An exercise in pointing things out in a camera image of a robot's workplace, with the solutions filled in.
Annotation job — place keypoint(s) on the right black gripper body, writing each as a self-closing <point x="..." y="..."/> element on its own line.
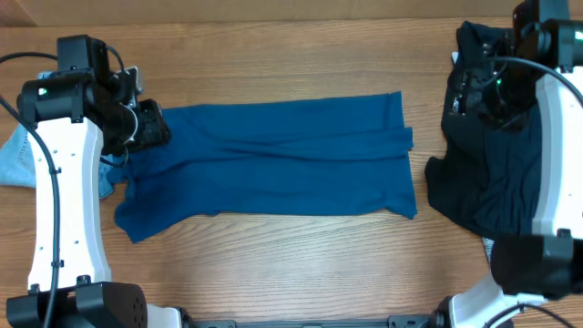
<point x="467" y="96"/>

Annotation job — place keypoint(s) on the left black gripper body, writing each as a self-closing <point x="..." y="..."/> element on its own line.
<point x="152" y="126"/>

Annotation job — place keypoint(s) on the blue polo shirt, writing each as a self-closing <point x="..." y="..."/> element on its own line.
<point x="338" y="156"/>

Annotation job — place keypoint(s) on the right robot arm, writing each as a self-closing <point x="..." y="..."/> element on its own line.
<point x="529" y="270"/>

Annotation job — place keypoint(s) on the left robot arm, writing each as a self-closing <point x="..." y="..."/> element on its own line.
<point x="77" y="119"/>

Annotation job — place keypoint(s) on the dark navy shirt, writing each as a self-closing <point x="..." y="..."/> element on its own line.
<point x="488" y="182"/>

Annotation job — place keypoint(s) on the folded light blue jeans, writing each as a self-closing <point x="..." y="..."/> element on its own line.
<point x="18" y="166"/>

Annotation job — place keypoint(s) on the light grey denim garment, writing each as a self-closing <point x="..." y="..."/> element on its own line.
<point x="488" y="246"/>

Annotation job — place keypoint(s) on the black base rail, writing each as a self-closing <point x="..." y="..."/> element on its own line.
<point x="309" y="323"/>

